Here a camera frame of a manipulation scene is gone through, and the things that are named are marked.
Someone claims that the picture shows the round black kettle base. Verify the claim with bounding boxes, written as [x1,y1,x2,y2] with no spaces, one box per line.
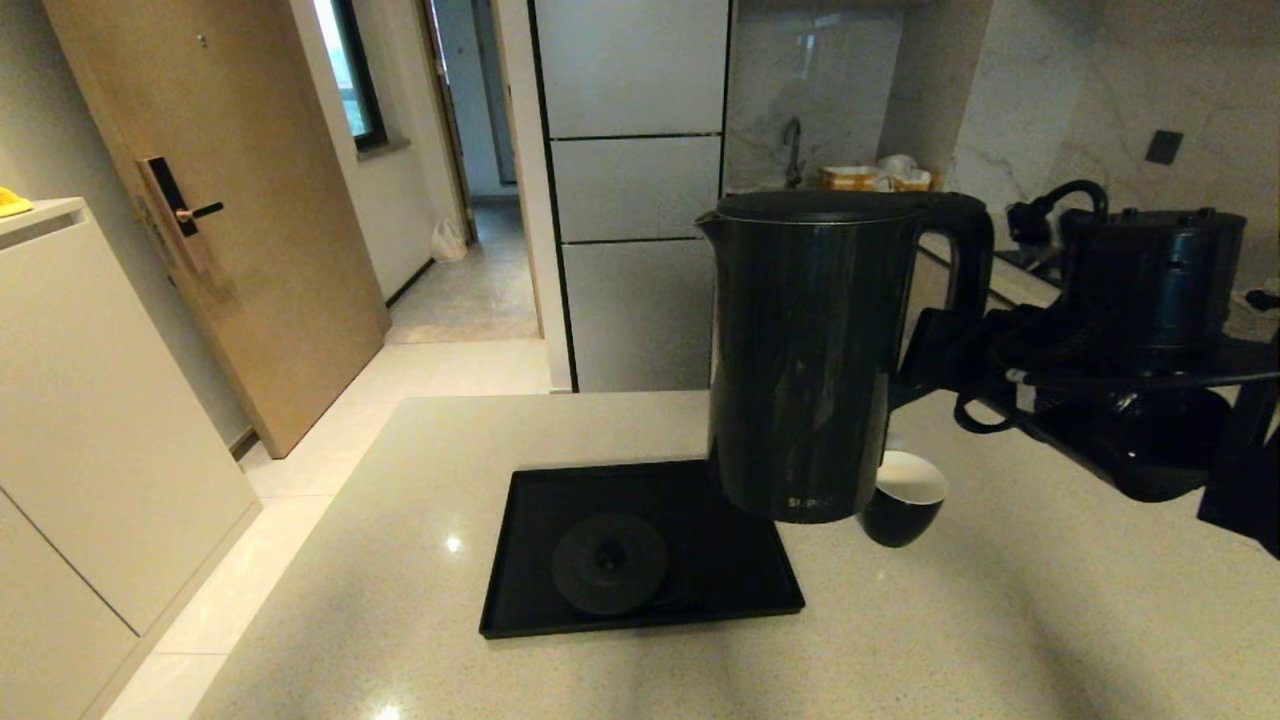
[549,512,701,618]

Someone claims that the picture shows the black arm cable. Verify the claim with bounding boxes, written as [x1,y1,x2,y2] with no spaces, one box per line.
[1006,180,1111,247]

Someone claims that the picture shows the black electric kettle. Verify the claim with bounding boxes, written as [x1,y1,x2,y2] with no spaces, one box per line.
[695,190,996,524]

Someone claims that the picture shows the black rectangular serving tray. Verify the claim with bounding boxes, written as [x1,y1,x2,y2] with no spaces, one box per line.
[478,457,807,641]

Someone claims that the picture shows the light wooden door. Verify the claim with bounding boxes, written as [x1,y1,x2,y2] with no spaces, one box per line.
[42,0,393,461]

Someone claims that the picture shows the silver refrigerator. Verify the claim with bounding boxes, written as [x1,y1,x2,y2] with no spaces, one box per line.
[528,0,736,394]

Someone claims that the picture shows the beige kitchen counter cabinets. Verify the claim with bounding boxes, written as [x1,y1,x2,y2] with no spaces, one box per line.
[895,205,1280,386]

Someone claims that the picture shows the dark framed window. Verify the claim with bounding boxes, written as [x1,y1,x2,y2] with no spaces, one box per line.
[312,0,391,156]

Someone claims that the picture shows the white storage cabinet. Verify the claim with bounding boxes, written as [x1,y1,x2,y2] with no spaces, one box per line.
[0,198,263,720]

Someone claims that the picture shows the black electronic door lock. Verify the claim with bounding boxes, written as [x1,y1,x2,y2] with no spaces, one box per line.
[135,158,227,278]

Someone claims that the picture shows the black mug white inside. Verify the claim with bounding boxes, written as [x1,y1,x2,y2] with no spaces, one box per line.
[860,450,949,549]

